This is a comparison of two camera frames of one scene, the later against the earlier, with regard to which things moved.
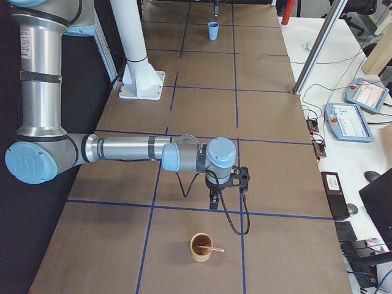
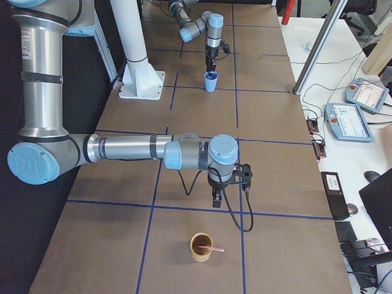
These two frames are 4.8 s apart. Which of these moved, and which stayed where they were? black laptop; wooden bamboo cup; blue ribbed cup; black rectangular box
Moved: blue ribbed cup
Stayed: black laptop; wooden bamboo cup; black rectangular box
